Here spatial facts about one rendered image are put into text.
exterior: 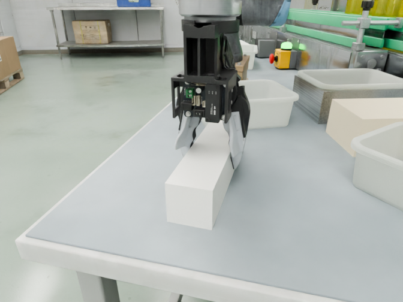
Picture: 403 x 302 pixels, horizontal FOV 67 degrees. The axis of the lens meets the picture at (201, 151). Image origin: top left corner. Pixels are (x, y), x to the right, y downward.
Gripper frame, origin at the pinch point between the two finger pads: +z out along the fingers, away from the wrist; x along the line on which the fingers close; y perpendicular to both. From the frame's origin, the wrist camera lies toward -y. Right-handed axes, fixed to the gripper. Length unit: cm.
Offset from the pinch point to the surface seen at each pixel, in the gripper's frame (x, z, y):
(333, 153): 20.1, 4.1, -15.2
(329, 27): 21, -14, -76
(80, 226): -13.4, 4.2, 15.9
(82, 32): -365, 32, -474
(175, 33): -229, 41, -597
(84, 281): -14.8, 14.8, 15.9
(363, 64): 30, -6, -56
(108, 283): -12.2, 16.4, 14.1
